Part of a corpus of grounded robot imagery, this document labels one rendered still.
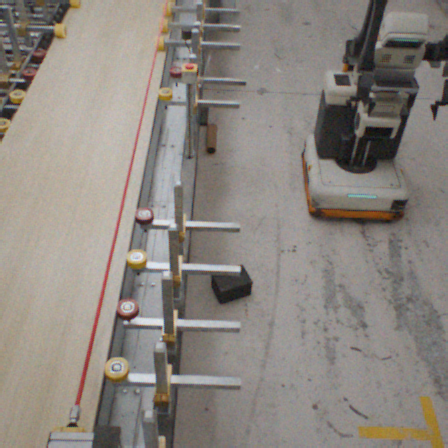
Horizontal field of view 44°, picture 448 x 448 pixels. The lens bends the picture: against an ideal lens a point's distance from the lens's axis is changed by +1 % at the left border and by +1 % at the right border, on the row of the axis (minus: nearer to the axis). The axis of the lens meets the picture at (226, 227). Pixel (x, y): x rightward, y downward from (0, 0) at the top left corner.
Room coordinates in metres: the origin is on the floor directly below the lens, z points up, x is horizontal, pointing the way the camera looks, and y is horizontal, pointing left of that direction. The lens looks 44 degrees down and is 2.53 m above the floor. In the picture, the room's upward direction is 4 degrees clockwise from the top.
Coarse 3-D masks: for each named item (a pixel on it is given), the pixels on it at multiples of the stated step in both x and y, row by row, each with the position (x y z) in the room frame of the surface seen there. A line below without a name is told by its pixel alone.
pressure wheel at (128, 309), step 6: (126, 300) 1.26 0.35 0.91; (132, 300) 1.26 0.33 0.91; (120, 306) 1.23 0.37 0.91; (126, 306) 1.23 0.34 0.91; (132, 306) 1.24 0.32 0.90; (138, 306) 1.24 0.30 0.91; (120, 312) 1.21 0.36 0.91; (126, 312) 1.21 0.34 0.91; (132, 312) 1.21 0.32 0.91; (138, 312) 1.23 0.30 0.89; (120, 318) 1.20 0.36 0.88; (126, 318) 1.19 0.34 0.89; (132, 318) 1.20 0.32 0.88
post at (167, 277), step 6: (162, 276) 1.19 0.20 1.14; (168, 276) 1.19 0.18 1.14; (162, 282) 1.18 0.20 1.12; (168, 282) 1.18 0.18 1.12; (162, 288) 1.18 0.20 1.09; (168, 288) 1.18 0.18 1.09; (162, 294) 1.18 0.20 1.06; (168, 294) 1.18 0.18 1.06; (162, 300) 1.18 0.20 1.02; (168, 300) 1.18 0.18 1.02; (168, 306) 1.18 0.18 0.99; (168, 312) 1.18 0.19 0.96; (168, 318) 1.18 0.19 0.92; (168, 324) 1.18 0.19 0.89; (174, 324) 1.21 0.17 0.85; (168, 330) 1.18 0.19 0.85; (168, 348) 1.18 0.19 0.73; (174, 348) 1.18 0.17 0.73
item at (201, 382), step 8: (128, 376) 0.99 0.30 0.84; (136, 376) 0.99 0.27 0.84; (144, 376) 0.99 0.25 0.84; (152, 376) 0.99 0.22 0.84; (176, 376) 1.00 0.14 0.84; (184, 376) 1.00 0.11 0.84; (192, 376) 1.00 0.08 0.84; (200, 376) 1.01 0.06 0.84; (208, 376) 1.01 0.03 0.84; (112, 384) 0.97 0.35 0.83; (120, 384) 0.97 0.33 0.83; (128, 384) 0.97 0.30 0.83; (136, 384) 0.97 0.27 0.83; (144, 384) 0.97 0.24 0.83; (152, 384) 0.97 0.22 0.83; (176, 384) 0.97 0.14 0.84; (184, 384) 0.98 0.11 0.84; (192, 384) 0.98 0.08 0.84; (200, 384) 0.98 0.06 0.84; (208, 384) 0.98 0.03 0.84; (216, 384) 0.98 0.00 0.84; (224, 384) 0.98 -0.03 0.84; (232, 384) 0.98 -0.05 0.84; (240, 384) 0.98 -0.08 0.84
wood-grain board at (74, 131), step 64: (128, 0) 3.93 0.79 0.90; (64, 64) 2.97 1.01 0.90; (128, 64) 3.02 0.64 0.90; (64, 128) 2.33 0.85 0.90; (128, 128) 2.36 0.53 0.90; (0, 192) 1.82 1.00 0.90; (64, 192) 1.84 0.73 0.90; (128, 192) 1.87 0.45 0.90; (0, 256) 1.44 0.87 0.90; (64, 256) 1.46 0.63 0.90; (0, 320) 1.15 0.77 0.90; (64, 320) 1.16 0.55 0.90; (0, 384) 0.90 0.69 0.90; (64, 384) 0.91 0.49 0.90
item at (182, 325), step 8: (136, 320) 1.24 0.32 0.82; (144, 320) 1.24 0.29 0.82; (152, 320) 1.24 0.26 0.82; (160, 320) 1.24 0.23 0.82; (184, 320) 1.25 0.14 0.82; (192, 320) 1.25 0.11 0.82; (200, 320) 1.26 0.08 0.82; (128, 328) 1.22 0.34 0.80; (136, 328) 1.22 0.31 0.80; (144, 328) 1.22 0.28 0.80; (152, 328) 1.22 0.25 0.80; (160, 328) 1.22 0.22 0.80; (184, 328) 1.22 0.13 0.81; (192, 328) 1.23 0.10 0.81; (200, 328) 1.23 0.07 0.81; (208, 328) 1.23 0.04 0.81; (216, 328) 1.23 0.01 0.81; (224, 328) 1.23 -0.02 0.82; (232, 328) 1.23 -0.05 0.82
